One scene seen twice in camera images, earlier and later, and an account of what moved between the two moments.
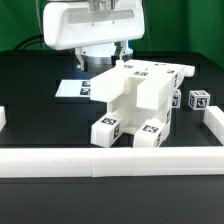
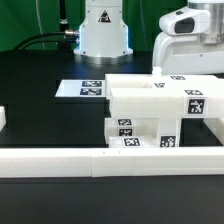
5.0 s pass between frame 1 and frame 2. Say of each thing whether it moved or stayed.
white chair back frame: moved
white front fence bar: stayed
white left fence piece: stayed
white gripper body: moved
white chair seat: moved
